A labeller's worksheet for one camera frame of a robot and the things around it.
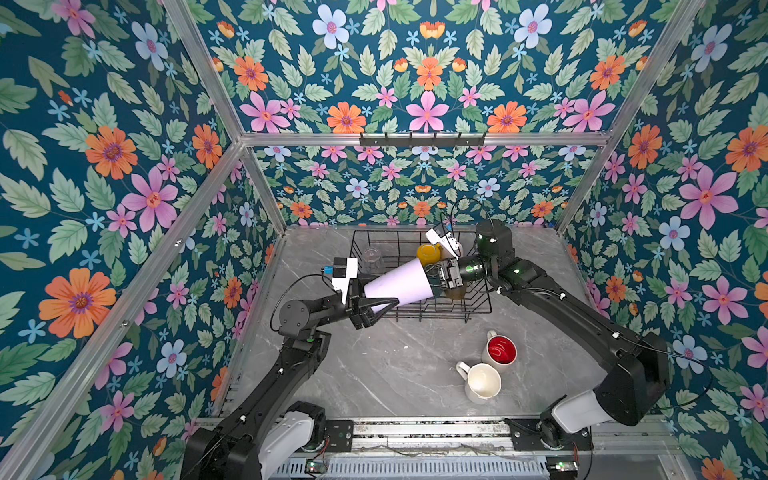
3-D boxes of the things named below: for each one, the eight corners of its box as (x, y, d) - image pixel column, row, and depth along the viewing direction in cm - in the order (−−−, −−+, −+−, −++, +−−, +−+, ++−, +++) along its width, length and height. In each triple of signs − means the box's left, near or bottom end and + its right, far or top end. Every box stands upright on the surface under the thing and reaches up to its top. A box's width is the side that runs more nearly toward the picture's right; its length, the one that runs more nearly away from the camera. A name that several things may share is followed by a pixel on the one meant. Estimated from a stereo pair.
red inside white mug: (484, 372, 85) (489, 363, 79) (478, 339, 92) (483, 328, 86) (512, 372, 85) (520, 363, 79) (505, 339, 92) (512, 328, 86)
